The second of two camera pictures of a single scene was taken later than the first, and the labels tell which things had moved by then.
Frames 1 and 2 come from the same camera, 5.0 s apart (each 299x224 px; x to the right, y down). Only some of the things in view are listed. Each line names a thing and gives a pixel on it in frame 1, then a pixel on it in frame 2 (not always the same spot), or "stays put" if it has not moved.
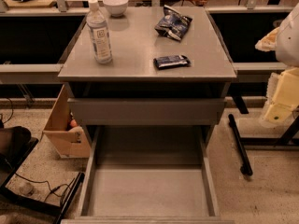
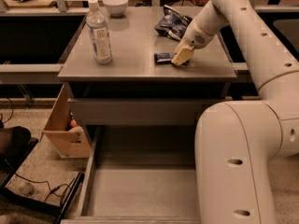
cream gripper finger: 267,43 to 183,55
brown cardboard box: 64,141 stays put
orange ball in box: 73,122 stays put
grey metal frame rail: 30,73 stays put
